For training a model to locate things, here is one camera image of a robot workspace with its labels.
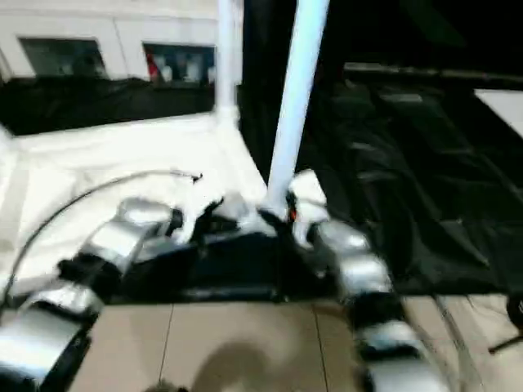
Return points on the white plastic table top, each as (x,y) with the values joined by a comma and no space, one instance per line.
(122,155)

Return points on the white plastic table leg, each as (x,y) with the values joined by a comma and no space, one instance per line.
(298,81)
(226,53)

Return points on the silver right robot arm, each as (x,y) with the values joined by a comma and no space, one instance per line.
(359,261)

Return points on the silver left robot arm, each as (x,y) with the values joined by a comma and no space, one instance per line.
(118,237)

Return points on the black work mat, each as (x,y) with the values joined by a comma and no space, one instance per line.
(408,183)

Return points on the dark shoe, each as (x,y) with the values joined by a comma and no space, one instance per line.
(165,387)

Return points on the red white bottle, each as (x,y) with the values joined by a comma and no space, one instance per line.
(152,65)

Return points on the white glass door cabinet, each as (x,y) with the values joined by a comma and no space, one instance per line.
(122,20)

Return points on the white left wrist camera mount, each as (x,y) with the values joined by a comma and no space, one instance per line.
(192,228)

